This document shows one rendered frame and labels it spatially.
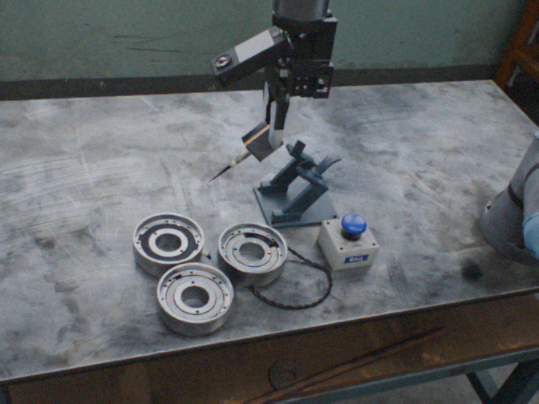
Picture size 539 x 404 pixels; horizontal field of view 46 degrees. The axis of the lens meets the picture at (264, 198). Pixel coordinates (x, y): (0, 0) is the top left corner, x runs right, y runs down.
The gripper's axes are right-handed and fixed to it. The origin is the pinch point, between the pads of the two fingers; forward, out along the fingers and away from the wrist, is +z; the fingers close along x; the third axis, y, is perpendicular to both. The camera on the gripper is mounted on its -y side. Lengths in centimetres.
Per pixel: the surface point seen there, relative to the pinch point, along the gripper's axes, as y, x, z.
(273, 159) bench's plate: 5.3, 13.0, 14.6
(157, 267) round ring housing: -18.5, -14.2, 11.9
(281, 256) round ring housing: 0.3, -13.4, 12.8
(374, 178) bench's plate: 23.7, 7.0, 15.7
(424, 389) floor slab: 58, 10, 97
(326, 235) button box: 8.3, -10.4, 12.2
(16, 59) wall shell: -55, 148, 65
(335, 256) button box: 8.6, -14.4, 13.0
